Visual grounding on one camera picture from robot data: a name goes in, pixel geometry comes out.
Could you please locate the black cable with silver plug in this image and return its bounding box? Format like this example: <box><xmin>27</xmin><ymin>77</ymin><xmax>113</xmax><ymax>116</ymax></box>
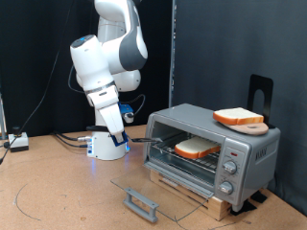
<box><xmin>52</xmin><ymin>130</ymin><xmax>94</xmax><ymax>143</ymax></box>

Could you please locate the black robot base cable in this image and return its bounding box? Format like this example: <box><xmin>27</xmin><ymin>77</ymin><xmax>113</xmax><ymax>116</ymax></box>
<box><xmin>53</xmin><ymin>133</ymin><xmax>90</xmax><ymax>149</ymax></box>

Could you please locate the long black cable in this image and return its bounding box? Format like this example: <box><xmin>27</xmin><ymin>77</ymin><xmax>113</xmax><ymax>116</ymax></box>
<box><xmin>0</xmin><ymin>0</ymin><xmax>76</xmax><ymax>166</ymax></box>

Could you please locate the black backdrop curtain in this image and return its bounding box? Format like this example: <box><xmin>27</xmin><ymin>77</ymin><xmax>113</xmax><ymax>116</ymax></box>
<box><xmin>0</xmin><ymin>0</ymin><xmax>174</xmax><ymax>139</ymax></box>

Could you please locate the grey emergency stop box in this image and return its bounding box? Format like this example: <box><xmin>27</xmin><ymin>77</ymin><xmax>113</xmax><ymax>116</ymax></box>
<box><xmin>8</xmin><ymin>126</ymin><xmax>30</xmax><ymax>153</ymax></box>

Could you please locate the silver oven knob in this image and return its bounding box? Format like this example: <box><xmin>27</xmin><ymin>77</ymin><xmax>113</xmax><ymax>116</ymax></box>
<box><xmin>218</xmin><ymin>180</ymin><xmax>234</xmax><ymax>196</ymax></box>
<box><xmin>223</xmin><ymin>159</ymin><xmax>238</xmax><ymax>175</ymax></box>

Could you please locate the metal wire oven rack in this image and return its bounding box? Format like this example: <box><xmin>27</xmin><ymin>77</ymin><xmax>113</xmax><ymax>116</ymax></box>
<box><xmin>152</xmin><ymin>132</ymin><xmax>223</xmax><ymax>173</ymax></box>

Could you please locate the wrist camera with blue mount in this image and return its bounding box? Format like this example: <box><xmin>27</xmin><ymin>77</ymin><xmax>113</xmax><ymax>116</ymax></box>
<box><xmin>117</xmin><ymin>101</ymin><xmax>135</xmax><ymax>125</ymax></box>

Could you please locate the silver toaster oven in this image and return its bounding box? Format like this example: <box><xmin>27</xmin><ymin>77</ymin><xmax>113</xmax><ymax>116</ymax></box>
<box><xmin>142</xmin><ymin>103</ymin><xmax>282</xmax><ymax>213</ymax></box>

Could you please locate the tall aluminium pole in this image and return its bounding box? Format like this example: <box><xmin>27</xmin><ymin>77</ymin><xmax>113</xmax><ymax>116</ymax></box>
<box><xmin>168</xmin><ymin>0</ymin><xmax>177</xmax><ymax>108</ymax></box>

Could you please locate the round wooden board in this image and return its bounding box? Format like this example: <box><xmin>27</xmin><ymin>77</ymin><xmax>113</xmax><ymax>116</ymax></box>
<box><xmin>220</xmin><ymin>121</ymin><xmax>270</xmax><ymax>136</ymax></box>

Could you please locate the black foam pad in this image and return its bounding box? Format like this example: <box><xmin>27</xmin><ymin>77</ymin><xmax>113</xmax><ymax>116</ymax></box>
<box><xmin>250</xmin><ymin>191</ymin><xmax>269</xmax><ymax>204</ymax></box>
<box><xmin>229</xmin><ymin>199</ymin><xmax>258</xmax><ymax>217</ymax></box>

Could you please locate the grey backdrop curtain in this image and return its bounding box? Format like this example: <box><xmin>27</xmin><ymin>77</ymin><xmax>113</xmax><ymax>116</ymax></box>
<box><xmin>174</xmin><ymin>0</ymin><xmax>307</xmax><ymax>216</ymax></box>

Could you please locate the black camera cable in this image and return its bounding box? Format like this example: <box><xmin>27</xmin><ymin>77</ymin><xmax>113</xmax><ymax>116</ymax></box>
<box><xmin>67</xmin><ymin>65</ymin><xmax>147</xmax><ymax>117</ymax></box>

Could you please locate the white bread slice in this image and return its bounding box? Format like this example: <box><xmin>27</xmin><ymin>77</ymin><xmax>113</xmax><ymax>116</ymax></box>
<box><xmin>174</xmin><ymin>136</ymin><xmax>222</xmax><ymax>160</ymax></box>
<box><xmin>212</xmin><ymin>107</ymin><xmax>265</xmax><ymax>127</ymax></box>

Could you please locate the black metal bookend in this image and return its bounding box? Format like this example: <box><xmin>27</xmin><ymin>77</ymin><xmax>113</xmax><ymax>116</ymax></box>
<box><xmin>248</xmin><ymin>74</ymin><xmax>276</xmax><ymax>129</ymax></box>

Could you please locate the short metal pole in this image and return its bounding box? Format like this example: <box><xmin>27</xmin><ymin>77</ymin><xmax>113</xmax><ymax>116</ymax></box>
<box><xmin>0</xmin><ymin>92</ymin><xmax>8</xmax><ymax>141</ymax></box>

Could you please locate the slatted wooden crate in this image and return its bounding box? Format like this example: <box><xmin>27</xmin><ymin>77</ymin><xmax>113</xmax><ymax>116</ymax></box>
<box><xmin>149</xmin><ymin>169</ymin><xmax>233</xmax><ymax>222</ymax></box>

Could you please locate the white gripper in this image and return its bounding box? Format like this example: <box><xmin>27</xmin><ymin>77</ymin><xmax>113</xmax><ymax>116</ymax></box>
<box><xmin>86</xmin><ymin>85</ymin><xmax>127</xmax><ymax>144</ymax></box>

